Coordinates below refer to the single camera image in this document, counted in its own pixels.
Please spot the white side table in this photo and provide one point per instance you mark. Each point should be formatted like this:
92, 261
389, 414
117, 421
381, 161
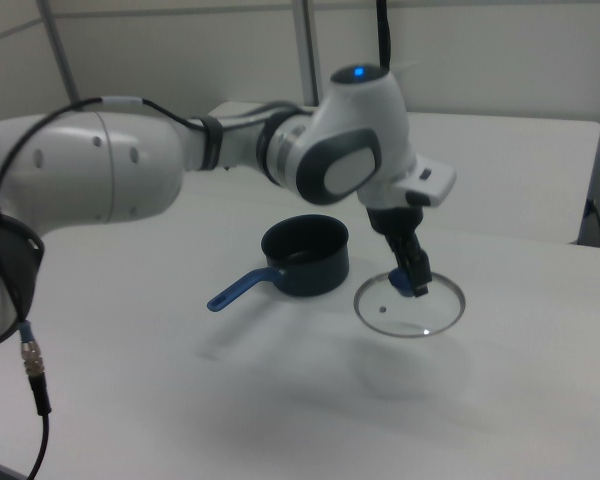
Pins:
505, 165

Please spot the black camera stand pole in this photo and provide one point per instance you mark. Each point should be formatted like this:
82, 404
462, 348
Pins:
383, 30

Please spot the glass lid with blue knob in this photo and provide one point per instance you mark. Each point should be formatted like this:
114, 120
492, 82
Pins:
410, 312

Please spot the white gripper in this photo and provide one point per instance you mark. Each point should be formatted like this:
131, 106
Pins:
417, 187

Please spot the dark blue saucepan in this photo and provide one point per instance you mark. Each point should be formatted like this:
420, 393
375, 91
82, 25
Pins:
307, 265

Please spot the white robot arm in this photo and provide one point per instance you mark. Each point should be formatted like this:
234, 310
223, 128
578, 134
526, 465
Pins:
130, 165

